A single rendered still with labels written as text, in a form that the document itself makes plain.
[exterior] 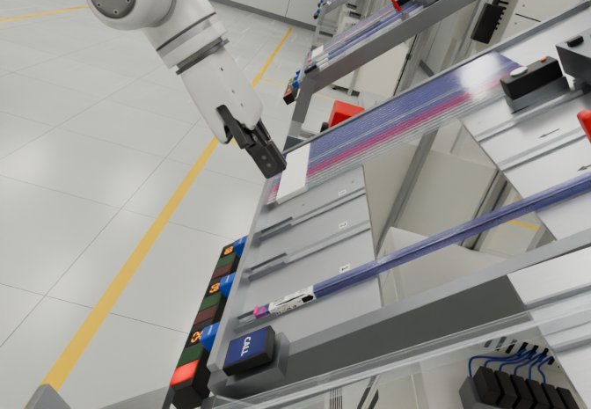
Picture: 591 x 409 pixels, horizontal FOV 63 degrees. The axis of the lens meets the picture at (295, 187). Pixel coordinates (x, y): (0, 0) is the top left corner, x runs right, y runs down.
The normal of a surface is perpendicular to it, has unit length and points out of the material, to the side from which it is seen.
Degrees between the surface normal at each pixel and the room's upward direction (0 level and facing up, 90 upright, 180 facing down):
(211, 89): 84
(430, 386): 0
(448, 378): 0
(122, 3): 95
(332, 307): 44
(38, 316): 0
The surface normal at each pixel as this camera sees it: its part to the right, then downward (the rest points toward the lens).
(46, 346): 0.27, -0.87
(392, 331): -0.07, 0.42
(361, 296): -0.48, -0.81
